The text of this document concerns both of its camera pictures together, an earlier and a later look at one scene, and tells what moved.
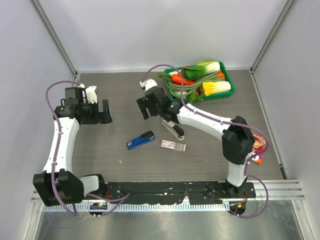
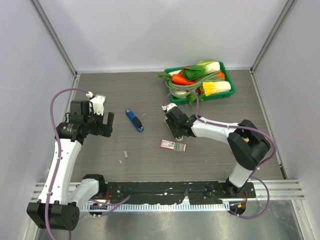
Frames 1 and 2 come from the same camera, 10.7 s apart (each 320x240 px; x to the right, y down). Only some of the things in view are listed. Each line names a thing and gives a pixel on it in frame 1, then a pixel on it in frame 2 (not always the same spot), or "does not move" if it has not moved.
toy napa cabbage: x=212 y=87 does not move
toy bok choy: x=194 y=72 does not move
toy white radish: x=179 y=92 does not move
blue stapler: x=145 y=137 → x=135 y=120
